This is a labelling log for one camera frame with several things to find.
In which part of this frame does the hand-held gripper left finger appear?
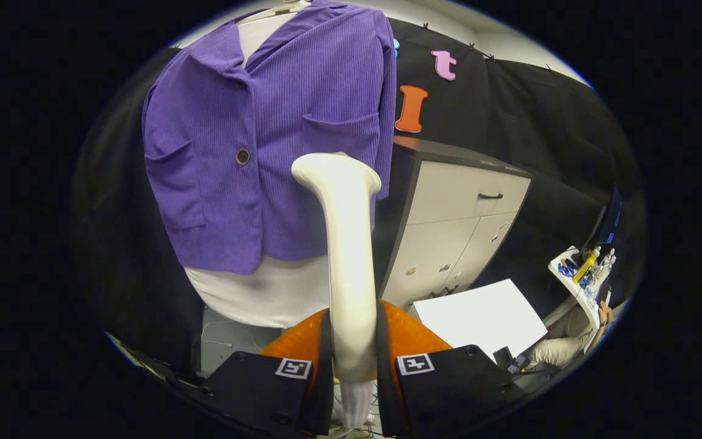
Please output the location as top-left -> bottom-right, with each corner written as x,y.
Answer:
202,308 -> 335,438

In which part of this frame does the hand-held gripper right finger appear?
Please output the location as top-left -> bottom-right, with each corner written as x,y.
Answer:
375,300 -> 528,438

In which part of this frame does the ribbed grey steamer hose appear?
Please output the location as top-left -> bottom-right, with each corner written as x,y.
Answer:
334,379 -> 377,429

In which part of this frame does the white undershirt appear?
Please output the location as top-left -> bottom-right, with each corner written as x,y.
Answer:
183,6 -> 335,330

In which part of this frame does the white garment steamer head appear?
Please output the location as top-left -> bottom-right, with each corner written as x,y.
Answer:
291,152 -> 382,384

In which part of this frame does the purple corduroy jacket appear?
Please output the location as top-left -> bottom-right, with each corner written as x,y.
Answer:
142,0 -> 397,275

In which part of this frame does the white flat board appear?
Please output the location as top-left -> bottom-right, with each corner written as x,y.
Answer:
412,279 -> 548,365

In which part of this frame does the grey cabinet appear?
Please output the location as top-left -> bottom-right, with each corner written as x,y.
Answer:
378,137 -> 533,312

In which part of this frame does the white side table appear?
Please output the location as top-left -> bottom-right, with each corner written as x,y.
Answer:
548,246 -> 617,330

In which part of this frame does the yellow bottle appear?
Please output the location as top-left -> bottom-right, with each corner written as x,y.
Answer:
572,246 -> 601,284

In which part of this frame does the computer monitor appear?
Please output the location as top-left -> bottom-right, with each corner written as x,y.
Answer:
583,189 -> 626,251

